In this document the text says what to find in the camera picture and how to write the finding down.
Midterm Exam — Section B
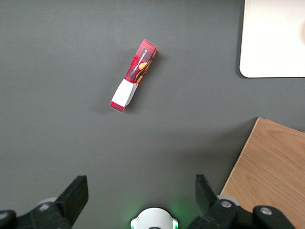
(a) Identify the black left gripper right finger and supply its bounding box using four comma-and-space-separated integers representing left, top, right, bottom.
188, 174, 296, 229

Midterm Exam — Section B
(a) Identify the beige plastic tray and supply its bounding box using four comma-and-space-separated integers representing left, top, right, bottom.
239, 0, 305, 79

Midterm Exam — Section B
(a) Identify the wooden drawer cabinet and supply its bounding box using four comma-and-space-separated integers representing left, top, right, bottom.
219, 116, 305, 229

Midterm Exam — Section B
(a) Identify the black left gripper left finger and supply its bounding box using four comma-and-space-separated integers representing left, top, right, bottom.
0, 175, 89, 229

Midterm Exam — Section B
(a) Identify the red cookie box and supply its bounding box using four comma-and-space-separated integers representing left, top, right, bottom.
109, 38, 159, 113

